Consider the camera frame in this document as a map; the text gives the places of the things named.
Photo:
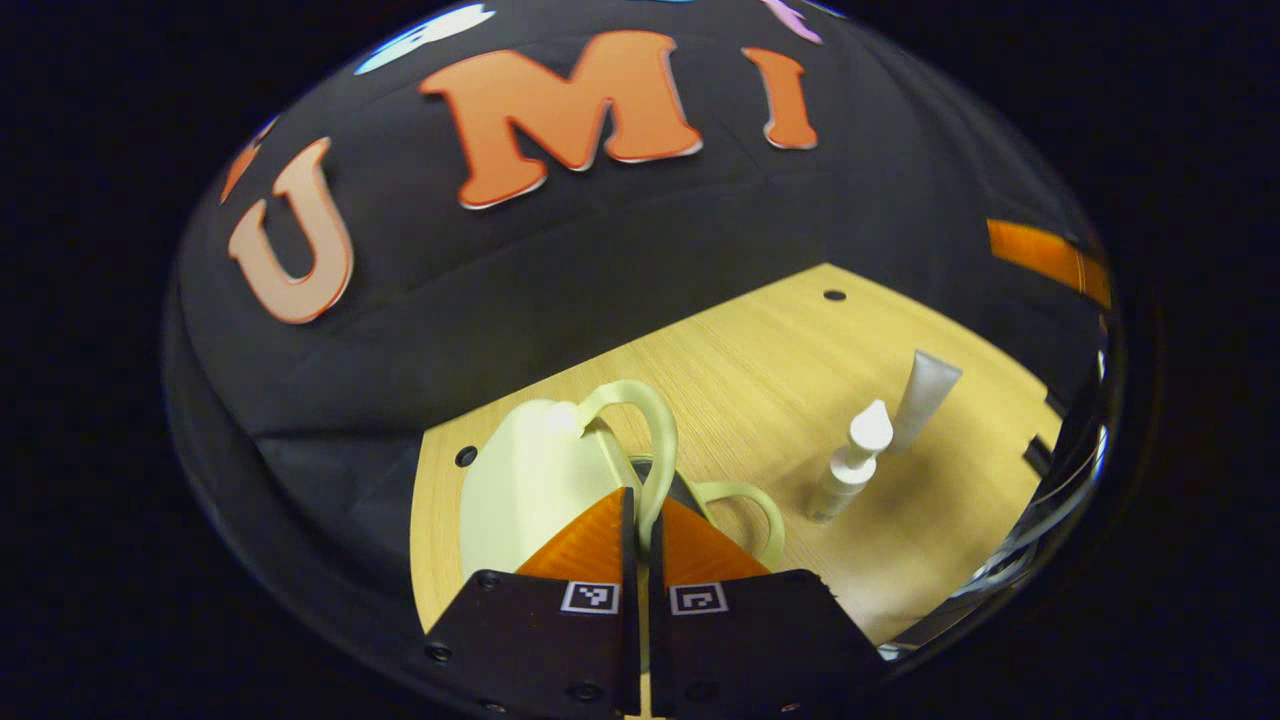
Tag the pale yellow suitcase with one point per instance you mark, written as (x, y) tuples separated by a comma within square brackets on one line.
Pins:
[(520, 480)]

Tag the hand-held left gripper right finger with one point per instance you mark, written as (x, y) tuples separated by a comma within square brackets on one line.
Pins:
[(657, 600)]

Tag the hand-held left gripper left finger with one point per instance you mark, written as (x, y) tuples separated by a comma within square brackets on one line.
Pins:
[(630, 550)]

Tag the white squeeze tube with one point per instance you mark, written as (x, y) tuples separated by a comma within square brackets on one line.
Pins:
[(925, 395)]

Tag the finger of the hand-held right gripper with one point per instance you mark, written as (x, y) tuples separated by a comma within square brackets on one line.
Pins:
[(1040, 255)]

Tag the white pump bottle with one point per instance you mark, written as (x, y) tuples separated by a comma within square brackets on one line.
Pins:
[(850, 465)]

